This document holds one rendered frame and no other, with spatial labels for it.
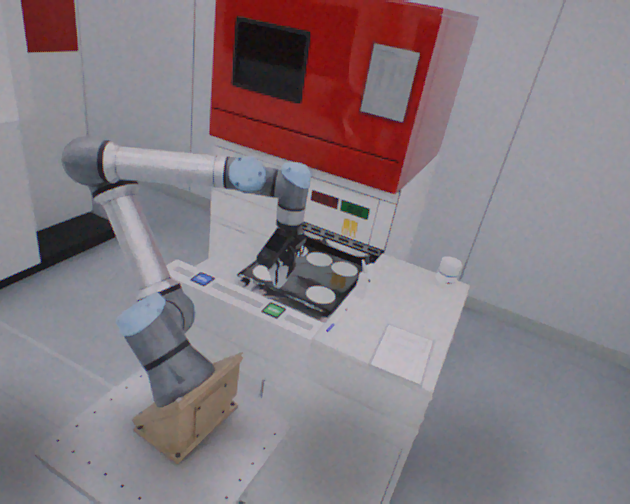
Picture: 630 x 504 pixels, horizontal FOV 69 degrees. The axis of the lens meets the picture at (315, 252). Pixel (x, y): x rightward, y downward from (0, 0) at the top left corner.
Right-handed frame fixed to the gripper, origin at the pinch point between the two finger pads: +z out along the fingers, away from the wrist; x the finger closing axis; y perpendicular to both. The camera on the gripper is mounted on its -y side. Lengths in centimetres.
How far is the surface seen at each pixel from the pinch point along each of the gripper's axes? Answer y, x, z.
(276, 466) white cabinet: -4, -12, 68
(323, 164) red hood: 53, 15, -20
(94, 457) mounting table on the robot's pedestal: -54, 12, 24
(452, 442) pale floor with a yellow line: 81, -67, 106
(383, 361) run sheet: -0.2, -35.3, 8.9
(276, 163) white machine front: 58, 37, -12
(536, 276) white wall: 209, -83, 65
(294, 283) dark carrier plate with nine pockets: 26.1, 6.4, 15.8
